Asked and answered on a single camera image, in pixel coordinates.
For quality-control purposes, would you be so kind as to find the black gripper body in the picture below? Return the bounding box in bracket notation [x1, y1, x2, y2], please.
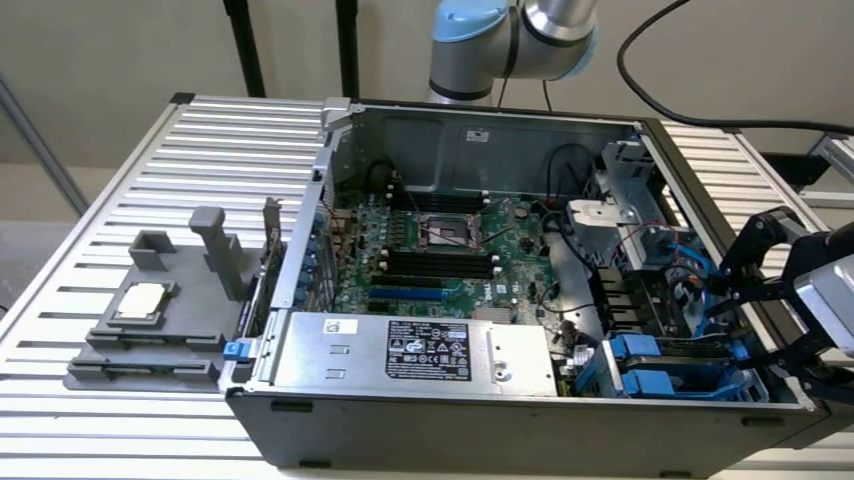
[778, 228, 854, 284]

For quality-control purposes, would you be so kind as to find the blue disk carrier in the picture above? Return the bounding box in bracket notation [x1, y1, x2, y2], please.
[603, 332, 735, 366]
[623, 367, 742, 401]

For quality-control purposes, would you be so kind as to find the black RAM slot bank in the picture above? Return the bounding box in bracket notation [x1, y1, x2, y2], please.
[380, 249, 503, 280]
[386, 189, 493, 212]

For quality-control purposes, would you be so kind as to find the blue expansion slot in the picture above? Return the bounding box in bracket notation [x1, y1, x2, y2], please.
[368, 286, 447, 303]

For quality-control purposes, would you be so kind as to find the silver drive cage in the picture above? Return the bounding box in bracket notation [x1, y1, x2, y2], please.
[565, 139, 691, 271]

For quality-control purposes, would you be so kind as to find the silver chipset heatsink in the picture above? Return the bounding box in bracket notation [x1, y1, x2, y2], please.
[475, 306, 523, 327]

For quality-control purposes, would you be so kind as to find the green motherboard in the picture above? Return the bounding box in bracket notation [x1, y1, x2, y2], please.
[330, 193, 597, 347]

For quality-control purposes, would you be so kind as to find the CPU socket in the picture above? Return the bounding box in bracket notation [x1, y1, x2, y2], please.
[414, 211, 487, 252]

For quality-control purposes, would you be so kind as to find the black open PC case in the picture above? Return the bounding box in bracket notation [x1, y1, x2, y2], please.
[223, 97, 834, 472]

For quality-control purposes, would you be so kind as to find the silver power supply unit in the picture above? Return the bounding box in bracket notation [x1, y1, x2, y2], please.
[255, 311, 559, 397]

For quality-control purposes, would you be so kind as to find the grey parts rack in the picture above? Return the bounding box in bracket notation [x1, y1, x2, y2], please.
[62, 204, 270, 394]

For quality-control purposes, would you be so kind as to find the silver CPU chip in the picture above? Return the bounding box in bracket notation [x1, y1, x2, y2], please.
[112, 281, 176, 321]

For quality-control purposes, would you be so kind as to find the green RAM stick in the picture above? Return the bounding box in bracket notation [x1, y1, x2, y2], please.
[92, 363, 210, 376]

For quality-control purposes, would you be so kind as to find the grey metal leg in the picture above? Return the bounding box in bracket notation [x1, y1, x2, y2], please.
[0, 74, 91, 217]

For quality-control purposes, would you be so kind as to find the blue disk wire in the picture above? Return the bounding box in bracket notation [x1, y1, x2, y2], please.
[659, 238, 726, 346]

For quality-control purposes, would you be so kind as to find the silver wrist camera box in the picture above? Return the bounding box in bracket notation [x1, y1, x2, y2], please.
[791, 260, 854, 359]

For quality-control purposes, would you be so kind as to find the aluminium frame profile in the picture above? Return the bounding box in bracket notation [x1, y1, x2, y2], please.
[798, 133, 854, 211]

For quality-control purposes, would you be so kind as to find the red and black wire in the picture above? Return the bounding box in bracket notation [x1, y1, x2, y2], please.
[610, 224, 679, 274]

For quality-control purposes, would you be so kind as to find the thin black case cable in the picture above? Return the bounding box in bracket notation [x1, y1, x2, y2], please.
[545, 143, 597, 202]

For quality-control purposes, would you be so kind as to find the thick black cable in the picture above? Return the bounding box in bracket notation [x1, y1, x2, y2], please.
[617, 0, 854, 139]

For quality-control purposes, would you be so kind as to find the black vertical post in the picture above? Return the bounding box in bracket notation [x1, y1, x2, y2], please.
[332, 0, 363, 99]
[228, 0, 268, 99]

